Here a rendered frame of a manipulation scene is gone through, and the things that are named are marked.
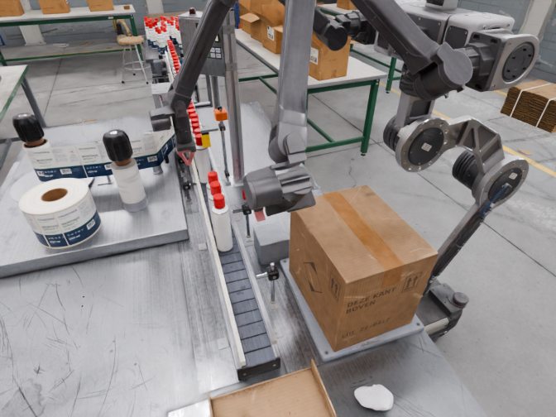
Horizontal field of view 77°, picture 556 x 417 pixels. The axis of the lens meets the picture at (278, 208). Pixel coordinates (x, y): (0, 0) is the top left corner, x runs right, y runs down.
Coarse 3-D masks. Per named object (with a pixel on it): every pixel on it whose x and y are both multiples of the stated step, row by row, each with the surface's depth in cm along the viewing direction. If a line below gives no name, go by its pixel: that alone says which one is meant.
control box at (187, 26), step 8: (184, 16) 118; (192, 16) 117; (200, 16) 117; (184, 24) 118; (192, 24) 118; (184, 32) 120; (192, 32) 119; (184, 40) 122; (184, 48) 123; (184, 56) 125; (208, 64) 124; (216, 64) 123; (224, 64) 123; (208, 72) 126; (216, 72) 125; (224, 72) 124
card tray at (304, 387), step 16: (256, 384) 84; (272, 384) 84; (288, 384) 84; (304, 384) 84; (320, 384) 82; (208, 400) 78; (224, 400) 81; (240, 400) 81; (256, 400) 81; (272, 400) 81; (288, 400) 81; (304, 400) 81; (320, 400) 81; (224, 416) 79; (240, 416) 79; (256, 416) 79; (272, 416) 79; (288, 416) 79; (304, 416) 79; (320, 416) 79; (336, 416) 75
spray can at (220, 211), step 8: (216, 200) 102; (224, 200) 103; (216, 208) 104; (224, 208) 104; (216, 216) 104; (224, 216) 104; (216, 224) 106; (224, 224) 106; (216, 232) 109; (224, 232) 108; (216, 240) 112; (224, 240) 110; (224, 248) 112
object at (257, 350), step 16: (208, 208) 131; (224, 256) 112; (240, 256) 112; (224, 272) 106; (240, 272) 106; (240, 288) 102; (240, 304) 97; (256, 304) 97; (240, 320) 93; (256, 320) 93; (240, 336) 89; (256, 336) 89; (256, 352) 86; (272, 352) 86
